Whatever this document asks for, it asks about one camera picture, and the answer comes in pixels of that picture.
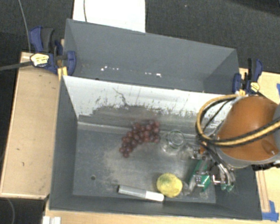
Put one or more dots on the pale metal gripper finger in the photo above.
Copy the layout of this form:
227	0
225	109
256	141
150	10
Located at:
197	180
195	154

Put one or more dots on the clear glass jar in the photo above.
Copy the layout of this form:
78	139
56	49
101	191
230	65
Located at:
174	143

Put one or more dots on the grey and white marker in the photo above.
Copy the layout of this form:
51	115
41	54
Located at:
140	193

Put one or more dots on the purple toy grape bunch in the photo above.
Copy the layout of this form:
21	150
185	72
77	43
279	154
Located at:
139	134

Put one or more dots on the grey metal bin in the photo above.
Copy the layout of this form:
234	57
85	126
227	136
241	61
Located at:
146	59

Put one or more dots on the pale wood flat board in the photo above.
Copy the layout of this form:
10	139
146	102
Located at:
31	133

